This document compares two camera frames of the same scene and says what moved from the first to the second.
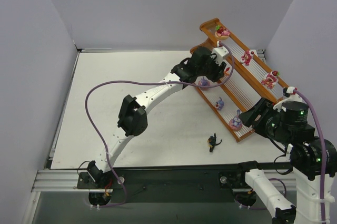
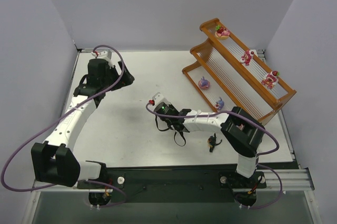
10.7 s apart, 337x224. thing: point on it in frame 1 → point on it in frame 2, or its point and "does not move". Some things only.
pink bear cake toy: (246, 58) does not move
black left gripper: (218, 69) → (122, 79)
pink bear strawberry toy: (221, 33) does not move
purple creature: (204, 82) does not move
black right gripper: (257, 116) → (174, 123)
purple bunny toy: (219, 104) does not move
